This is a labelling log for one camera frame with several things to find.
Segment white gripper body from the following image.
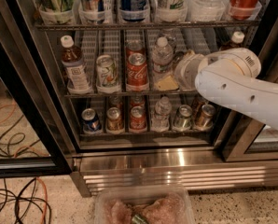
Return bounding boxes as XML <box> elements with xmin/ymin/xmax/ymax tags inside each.
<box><xmin>174</xmin><ymin>54</ymin><xmax>208</xmax><ymax>91</ymax></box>

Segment clear water bottle shelf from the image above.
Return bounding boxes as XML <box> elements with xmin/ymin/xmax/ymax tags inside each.
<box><xmin>152</xmin><ymin>36</ymin><xmax>174</xmax><ymax>81</ymax></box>

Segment orange soda can shelf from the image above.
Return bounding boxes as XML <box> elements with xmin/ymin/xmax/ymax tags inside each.
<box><xmin>173</xmin><ymin>51</ymin><xmax>185</xmax><ymax>68</ymax></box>

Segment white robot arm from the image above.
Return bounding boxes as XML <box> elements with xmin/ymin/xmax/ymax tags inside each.
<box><xmin>173</xmin><ymin>48</ymin><xmax>278</xmax><ymax>130</ymax></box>

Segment red cola can front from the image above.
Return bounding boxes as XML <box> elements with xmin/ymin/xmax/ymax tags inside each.
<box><xmin>127</xmin><ymin>53</ymin><xmax>147</xmax><ymax>86</ymax></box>

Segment orange can bottom shelf behind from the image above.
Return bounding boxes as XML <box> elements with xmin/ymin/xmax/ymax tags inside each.
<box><xmin>191</xmin><ymin>94</ymin><xmax>209</xmax><ymax>116</ymax></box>

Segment red can bottom shelf behind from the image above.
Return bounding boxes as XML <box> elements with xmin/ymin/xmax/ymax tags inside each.
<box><xmin>130</xmin><ymin>95</ymin><xmax>146</xmax><ymax>107</ymax></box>

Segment green silver can bottom shelf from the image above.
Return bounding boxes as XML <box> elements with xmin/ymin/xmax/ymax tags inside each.
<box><xmin>174</xmin><ymin>105</ymin><xmax>192</xmax><ymax>130</ymax></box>

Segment small water bottle bottom shelf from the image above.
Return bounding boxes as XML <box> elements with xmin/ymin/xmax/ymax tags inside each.
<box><xmin>151</xmin><ymin>96</ymin><xmax>172</xmax><ymax>132</ymax></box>

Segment red can bottom shelf front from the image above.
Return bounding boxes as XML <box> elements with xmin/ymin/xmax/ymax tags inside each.
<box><xmin>130</xmin><ymin>105</ymin><xmax>146</xmax><ymax>131</ymax></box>

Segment red cola can behind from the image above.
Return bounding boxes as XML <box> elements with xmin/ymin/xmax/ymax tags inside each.
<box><xmin>126</xmin><ymin>40</ymin><xmax>145</xmax><ymax>57</ymax></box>

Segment orange can bottom shelf front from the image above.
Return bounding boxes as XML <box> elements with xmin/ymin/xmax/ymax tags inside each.
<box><xmin>195</xmin><ymin>104</ymin><xmax>215</xmax><ymax>130</ymax></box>

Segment large water bottle top shelf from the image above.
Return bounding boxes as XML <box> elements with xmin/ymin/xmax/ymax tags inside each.
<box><xmin>189</xmin><ymin>0</ymin><xmax>225</xmax><ymax>21</ymax></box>

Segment gold can bottom shelf behind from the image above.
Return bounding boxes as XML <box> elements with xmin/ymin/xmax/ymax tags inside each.
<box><xmin>109</xmin><ymin>96</ymin><xmax>123</xmax><ymax>109</ymax></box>

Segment gold can shelf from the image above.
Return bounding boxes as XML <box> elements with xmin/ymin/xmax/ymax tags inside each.
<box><xmin>109</xmin><ymin>96</ymin><xmax>123</xmax><ymax>109</ymax></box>
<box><xmin>106</xmin><ymin>107</ymin><xmax>124</xmax><ymax>131</ymax></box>

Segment white green soda can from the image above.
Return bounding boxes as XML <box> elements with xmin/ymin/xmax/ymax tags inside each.
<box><xmin>96</xmin><ymin>54</ymin><xmax>118</xmax><ymax>88</ymax></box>

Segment gold can bottom shelf front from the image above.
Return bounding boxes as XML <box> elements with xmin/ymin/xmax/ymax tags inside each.
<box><xmin>106</xmin><ymin>107</ymin><xmax>124</xmax><ymax>131</ymax></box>

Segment red cola can top shelf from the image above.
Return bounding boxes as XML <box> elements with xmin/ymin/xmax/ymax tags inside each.
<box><xmin>229</xmin><ymin>0</ymin><xmax>258</xmax><ymax>20</ymax></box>

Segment blue can bottom shelf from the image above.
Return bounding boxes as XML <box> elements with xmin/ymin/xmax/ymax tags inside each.
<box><xmin>81</xmin><ymin>108</ymin><xmax>102</xmax><ymax>133</ymax></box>

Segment right glass fridge door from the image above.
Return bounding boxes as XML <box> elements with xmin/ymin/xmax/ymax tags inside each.
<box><xmin>222</xmin><ymin>111</ymin><xmax>278</xmax><ymax>162</ymax></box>

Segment glass fridge door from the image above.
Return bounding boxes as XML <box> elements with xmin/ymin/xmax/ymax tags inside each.
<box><xmin>222</xmin><ymin>111</ymin><xmax>278</xmax><ymax>162</ymax></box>
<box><xmin>0</xmin><ymin>0</ymin><xmax>74</xmax><ymax>177</ymax></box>

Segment stainless steel fridge base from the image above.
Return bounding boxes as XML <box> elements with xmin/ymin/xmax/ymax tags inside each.
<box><xmin>71</xmin><ymin>147</ymin><xmax>278</xmax><ymax>197</ymax></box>

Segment left glass fridge door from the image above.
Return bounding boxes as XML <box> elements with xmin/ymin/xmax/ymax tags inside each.
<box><xmin>0</xmin><ymin>0</ymin><xmax>74</xmax><ymax>177</ymax></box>

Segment right brown tea bottle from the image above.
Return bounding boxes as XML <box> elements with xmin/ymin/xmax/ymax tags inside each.
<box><xmin>220</xmin><ymin>31</ymin><xmax>244</xmax><ymax>50</ymax></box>

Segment brown tea bottle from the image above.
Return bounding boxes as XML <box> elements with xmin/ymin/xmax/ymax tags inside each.
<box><xmin>220</xmin><ymin>31</ymin><xmax>244</xmax><ymax>50</ymax></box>
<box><xmin>61</xmin><ymin>35</ymin><xmax>90</xmax><ymax>94</ymax></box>

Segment left brown tea bottle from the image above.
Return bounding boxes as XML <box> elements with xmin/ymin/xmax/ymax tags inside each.
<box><xmin>61</xmin><ymin>35</ymin><xmax>90</xmax><ymax>94</ymax></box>

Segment clear plastic food container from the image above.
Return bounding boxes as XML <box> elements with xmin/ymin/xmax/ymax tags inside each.
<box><xmin>94</xmin><ymin>185</ymin><xmax>195</xmax><ymax>224</ymax></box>

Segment middle wire shelf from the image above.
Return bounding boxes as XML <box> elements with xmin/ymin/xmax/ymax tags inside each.
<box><xmin>64</xmin><ymin>90</ymin><xmax>198</xmax><ymax>99</ymax></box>

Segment wire shelf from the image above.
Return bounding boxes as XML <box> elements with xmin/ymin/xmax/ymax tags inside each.
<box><xmin>64</xmin><ymin>90</ymin><xmax>198</xmax><ymax>99</ymax></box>
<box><xmin>35</xmin><ymin>20</ymin><xmax>261</xmax><ymax>32</ymax></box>

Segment top wire shelf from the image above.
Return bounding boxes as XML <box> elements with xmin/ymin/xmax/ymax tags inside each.
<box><xmin>35</xmin><ymin>20</ymin><xmax>261</xmax><ymax>32</ymax></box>

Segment black and orange floor cables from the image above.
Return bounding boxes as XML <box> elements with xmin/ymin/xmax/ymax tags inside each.
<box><xmin>0</xmin><ymin>176</ymin><xmax>52</xmax><ymax>224</ymax></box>

